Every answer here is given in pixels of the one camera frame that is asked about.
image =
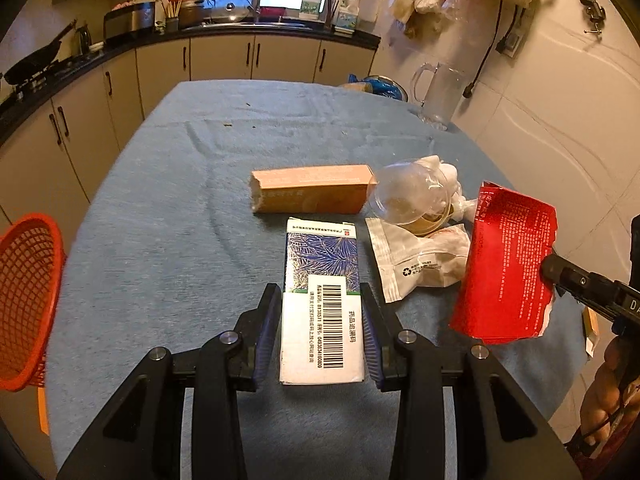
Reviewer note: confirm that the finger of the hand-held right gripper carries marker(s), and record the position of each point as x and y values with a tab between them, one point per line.
570	277

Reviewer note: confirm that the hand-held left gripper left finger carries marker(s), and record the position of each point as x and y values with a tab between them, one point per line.
265	340

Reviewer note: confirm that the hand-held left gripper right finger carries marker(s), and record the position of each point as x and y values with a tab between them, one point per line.
371	345

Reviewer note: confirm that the red foil packet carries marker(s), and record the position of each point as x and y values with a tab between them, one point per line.
500	270

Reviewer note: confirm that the blue white medicine box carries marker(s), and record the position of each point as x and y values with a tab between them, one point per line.
320	270

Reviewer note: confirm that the gold metal tin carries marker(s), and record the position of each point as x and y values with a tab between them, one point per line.
431	226

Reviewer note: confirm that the white tissue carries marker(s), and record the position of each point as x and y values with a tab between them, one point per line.
445	167

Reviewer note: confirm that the red plastic basket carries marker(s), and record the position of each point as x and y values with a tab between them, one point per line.
30	305

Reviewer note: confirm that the person's right hand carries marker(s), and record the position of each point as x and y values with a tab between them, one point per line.
612	395

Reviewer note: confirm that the white plastic pouch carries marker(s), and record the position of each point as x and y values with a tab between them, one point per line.
415	270

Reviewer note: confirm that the orange cardboard box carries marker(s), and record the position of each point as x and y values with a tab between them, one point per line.
310	190

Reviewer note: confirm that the clear plastic cup lid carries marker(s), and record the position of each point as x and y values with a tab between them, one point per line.
400	190

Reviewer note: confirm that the clear glass pitcher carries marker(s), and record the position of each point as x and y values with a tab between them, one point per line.
442	95

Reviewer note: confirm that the blue patterned bag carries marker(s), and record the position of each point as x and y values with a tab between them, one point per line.
382	87

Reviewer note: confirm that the metal clamp tool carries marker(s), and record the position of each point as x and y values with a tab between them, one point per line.
590	2

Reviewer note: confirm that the cream base cabinets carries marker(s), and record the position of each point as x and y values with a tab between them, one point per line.
220	60

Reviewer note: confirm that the black kitchen countertop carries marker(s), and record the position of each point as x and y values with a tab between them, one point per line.
280	32

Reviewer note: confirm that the green white carton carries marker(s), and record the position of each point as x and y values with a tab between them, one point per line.
346	17

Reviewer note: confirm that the red bowl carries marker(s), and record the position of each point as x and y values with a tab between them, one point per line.
272	11

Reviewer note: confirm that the glass pot lid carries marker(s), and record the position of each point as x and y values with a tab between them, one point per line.
227	12

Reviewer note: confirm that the steel pot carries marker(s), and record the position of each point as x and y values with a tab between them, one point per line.
191	15

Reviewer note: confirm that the chopstick holder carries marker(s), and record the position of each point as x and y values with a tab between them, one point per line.
171	20

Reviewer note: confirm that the detergent bottle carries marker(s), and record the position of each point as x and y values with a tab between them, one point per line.
311	5

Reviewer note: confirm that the gas stove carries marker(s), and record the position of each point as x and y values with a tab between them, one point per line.
55	72

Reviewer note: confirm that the sink faucet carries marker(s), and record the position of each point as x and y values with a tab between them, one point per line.
255	0

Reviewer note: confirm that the black steel appliance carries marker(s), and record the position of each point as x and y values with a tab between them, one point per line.
127	22

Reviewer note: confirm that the black wok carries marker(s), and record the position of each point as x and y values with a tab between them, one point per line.
35	60

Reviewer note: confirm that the wall socket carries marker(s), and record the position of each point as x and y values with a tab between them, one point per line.
512	44

